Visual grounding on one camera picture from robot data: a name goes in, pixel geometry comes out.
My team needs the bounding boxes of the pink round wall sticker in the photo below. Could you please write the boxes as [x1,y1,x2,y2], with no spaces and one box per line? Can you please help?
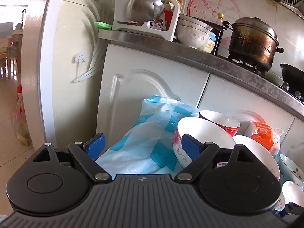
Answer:
[185,0,240,24]

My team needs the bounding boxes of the white bowl pink floral print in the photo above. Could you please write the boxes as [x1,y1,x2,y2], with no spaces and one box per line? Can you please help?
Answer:
[172,117,237,171]

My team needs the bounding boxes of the red patterned bowl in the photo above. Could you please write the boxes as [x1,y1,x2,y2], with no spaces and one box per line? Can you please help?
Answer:
[199,110,241,137]

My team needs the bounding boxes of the white plate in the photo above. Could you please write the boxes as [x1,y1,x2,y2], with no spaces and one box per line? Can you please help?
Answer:
[217,135,281,181]

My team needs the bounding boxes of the dark soy sauce bottle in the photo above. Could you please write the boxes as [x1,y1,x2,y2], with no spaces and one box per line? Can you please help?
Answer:
[209,13,225,56]

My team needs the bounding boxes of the white flower wall hook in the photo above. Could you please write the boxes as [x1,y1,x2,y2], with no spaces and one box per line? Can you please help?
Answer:
[73,52,86,64]

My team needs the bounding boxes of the small white floral bowl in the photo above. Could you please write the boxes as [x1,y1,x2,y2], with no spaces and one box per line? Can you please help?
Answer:
[278,154,304,187]
[281,180,304,203]

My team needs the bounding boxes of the green plastic tool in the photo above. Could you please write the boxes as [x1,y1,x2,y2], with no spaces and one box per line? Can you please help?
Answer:
[94,21,113,30]

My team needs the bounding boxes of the red white seasoning packet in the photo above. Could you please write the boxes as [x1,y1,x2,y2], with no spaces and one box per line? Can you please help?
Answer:
[147,8,174,31]

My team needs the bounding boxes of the grey leaf wall decal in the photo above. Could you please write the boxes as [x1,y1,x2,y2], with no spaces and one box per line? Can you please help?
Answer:
[70,0,106,83]

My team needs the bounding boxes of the plastic bag with red top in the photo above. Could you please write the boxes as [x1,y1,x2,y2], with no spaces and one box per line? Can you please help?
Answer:
[12,84,31,146]

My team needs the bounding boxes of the white utensil rack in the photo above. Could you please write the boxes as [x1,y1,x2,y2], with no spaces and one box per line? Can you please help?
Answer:
[112,0,188,42]

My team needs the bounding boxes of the gas stove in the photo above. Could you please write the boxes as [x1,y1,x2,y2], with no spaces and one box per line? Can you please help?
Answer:
[217,55,304,100]

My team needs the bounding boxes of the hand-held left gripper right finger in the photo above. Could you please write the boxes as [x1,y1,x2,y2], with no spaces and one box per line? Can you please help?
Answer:
[174,133,256,184]

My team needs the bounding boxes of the white cabinet door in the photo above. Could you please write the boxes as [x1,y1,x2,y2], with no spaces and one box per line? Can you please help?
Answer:
[96,43,211,148]
[197,75,297,133]
[283,117,304,157]

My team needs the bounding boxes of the small steel ladle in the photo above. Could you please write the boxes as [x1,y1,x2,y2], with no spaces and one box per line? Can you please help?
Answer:
[152,0,165,19]

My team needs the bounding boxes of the blue white checked plastic tablecloth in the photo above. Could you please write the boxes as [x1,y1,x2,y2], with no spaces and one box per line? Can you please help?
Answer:
[95,94,201,175]

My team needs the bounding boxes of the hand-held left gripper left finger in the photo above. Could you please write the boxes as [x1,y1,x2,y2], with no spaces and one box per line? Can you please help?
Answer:
[31,133,113,184]

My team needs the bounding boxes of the large steel ladle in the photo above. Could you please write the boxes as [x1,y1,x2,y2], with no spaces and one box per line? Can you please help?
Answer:
[126,0,155,23]

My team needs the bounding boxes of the wooden chair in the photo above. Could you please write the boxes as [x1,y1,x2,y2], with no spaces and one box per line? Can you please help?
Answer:
[0,34,19,79]

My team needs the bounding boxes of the orange white packet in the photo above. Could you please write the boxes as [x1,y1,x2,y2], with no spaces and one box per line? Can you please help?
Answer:
[247,121,285,157]

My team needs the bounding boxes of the steel steamer pot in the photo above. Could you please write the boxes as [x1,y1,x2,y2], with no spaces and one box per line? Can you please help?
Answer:
[223,17,284,72]

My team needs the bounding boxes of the black wok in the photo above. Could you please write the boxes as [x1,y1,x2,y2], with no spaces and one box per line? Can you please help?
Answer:
[280,63,304,86]

